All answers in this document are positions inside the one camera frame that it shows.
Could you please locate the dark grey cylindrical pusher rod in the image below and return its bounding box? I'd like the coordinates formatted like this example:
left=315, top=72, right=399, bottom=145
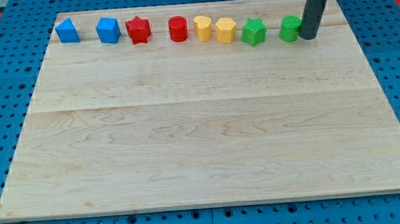
left=298, top=0, right=327, bottom=40

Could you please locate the wooden board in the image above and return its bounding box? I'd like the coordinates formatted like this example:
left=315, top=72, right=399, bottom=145
left=0, top=0, right=400, bottom=223

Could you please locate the green cylinder block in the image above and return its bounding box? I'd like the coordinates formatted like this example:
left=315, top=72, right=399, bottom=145
left=279, top=15, right=301, bottom=42

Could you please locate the green star block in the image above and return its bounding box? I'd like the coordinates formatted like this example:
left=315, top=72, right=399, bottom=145
left=241, top=18, right=267, bottom=47

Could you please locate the yellow hexagon block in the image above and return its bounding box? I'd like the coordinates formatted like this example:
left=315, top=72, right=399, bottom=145
left=215, top=18, right=237, bottom=44

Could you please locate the yellow heart block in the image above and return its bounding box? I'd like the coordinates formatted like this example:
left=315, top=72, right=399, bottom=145
left=194, top=15, right=212, bottom=43

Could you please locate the red cylinder block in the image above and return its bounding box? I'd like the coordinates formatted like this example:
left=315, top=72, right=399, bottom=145
left=168, top=16, right=188, bottom=42

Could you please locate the red star block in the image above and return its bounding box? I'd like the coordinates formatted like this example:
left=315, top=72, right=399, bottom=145
left=125, top=16, right=151, bottom=44

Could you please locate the blue cube block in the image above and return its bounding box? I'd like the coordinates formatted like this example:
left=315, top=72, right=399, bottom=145
left=96, top=18, right=121, bottom=44

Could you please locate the blue triangle block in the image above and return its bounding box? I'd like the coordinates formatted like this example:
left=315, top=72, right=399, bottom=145
left=55, top=18, right=81, bottom=43

